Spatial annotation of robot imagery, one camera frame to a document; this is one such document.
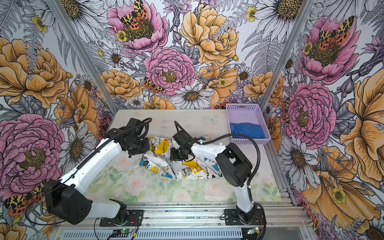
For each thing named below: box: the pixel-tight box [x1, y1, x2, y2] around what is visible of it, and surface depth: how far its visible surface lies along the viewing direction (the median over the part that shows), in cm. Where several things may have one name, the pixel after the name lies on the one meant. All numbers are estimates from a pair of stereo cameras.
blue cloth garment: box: [230, 122, 266, 139], surface depth 107 cm
